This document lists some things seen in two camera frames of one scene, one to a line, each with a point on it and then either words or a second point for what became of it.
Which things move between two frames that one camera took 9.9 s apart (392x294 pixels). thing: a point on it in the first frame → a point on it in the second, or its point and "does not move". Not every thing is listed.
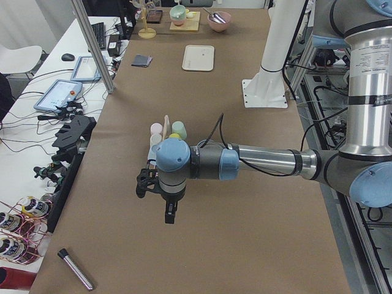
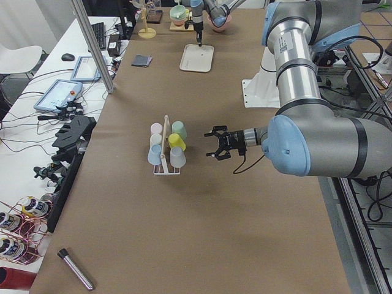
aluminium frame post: x=89 y=30 does not move
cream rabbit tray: x=198 y=58 does not move
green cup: x=179 y=127 does not move
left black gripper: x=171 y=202 → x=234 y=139
